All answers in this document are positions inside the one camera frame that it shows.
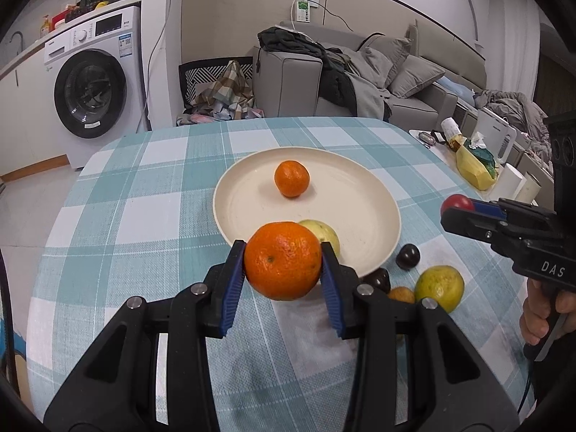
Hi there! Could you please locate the grey sofa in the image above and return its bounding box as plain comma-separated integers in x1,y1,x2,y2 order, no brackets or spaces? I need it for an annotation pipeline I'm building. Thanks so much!
251,20,489,132

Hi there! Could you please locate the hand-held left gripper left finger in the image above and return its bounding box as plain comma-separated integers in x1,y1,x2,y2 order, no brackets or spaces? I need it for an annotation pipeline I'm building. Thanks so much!
44,239,247,432

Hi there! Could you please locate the small red fruit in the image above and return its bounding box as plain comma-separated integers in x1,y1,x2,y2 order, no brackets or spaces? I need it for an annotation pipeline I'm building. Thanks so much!
440,193,475,215

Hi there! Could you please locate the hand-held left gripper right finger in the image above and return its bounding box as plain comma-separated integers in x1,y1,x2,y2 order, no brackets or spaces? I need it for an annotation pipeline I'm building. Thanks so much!
320,242,532,432

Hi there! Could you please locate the grey garment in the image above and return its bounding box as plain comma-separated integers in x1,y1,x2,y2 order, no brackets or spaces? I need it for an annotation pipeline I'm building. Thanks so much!
344,48,393,121

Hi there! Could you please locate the white appliance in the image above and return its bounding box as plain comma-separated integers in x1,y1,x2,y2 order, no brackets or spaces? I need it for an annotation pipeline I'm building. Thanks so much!
474,107,518,163

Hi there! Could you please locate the dark purple plum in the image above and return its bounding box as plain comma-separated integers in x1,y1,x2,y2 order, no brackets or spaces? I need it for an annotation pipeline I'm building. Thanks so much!
395,243,422,271
362,267,391,293

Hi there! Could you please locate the black patterned chair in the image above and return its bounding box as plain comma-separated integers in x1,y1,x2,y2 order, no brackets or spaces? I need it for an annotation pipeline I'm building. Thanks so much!
178,57,254,114

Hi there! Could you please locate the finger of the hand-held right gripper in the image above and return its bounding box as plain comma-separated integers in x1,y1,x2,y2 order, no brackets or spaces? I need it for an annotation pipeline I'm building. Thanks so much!
472,201,510,220
440,208,501,242

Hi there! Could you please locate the cream round plate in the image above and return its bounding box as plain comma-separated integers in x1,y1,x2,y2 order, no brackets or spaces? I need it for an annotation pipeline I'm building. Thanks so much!
213,147,401,277

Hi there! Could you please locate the white paper roll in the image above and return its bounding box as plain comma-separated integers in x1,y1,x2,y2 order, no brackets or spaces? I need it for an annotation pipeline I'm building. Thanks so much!
521,173,541,206
497,163,527,201

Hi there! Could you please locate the white washing machine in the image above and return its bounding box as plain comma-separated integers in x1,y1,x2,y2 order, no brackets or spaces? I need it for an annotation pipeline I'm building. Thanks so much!
43,4,152,172

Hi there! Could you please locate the light blue garment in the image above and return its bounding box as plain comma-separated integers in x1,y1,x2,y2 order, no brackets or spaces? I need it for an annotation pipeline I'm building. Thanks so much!
434,75,474,100

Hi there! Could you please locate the yellow-green guava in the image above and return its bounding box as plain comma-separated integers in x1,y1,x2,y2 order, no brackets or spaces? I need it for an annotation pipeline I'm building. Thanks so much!
298,219,341,258

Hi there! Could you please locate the black jacket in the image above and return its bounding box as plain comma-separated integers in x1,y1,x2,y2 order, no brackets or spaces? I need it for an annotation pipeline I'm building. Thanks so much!
257,26,361,105

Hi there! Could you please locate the white bottle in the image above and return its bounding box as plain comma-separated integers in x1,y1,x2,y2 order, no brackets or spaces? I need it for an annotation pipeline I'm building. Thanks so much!
440,117,464,143

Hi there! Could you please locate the small orange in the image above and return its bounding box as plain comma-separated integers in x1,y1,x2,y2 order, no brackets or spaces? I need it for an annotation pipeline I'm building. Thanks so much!
274,160,311,198

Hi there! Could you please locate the person's right hand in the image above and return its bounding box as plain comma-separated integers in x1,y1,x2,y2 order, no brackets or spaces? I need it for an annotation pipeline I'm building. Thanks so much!
519,278,549,346

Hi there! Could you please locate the white counter cabinet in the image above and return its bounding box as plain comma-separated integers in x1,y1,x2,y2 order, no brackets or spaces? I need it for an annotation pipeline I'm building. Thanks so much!
0,38,68,181

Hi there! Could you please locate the grey wall cable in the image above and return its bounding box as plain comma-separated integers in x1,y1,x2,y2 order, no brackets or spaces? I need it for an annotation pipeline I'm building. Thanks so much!
143,0,177,132

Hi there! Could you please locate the green-yellow citrus fruit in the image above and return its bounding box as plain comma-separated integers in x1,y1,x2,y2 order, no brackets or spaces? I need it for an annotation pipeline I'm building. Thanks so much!
414,265,465,314

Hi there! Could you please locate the grey blanket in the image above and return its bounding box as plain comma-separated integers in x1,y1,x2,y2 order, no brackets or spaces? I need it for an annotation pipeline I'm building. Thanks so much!
476,89,553,163

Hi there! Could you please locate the small brown fruit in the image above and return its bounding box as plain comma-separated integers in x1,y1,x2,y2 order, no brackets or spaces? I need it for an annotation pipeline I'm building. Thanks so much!
387,287,416,305

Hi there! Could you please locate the large orange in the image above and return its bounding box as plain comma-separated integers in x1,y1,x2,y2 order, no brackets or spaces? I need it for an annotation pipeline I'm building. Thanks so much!
243,221,324,301

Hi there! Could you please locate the wall socket with green charger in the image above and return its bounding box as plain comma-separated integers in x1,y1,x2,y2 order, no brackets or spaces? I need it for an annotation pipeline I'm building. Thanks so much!
294,0,320,23

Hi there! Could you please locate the grey cushion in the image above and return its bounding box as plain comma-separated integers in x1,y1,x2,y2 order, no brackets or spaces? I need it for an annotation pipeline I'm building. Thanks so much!
389,55,446,100
359,33,413,89

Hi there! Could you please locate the yellow plastic bag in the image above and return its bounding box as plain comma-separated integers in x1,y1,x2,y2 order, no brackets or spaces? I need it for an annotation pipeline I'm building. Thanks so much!
455,137,499,192

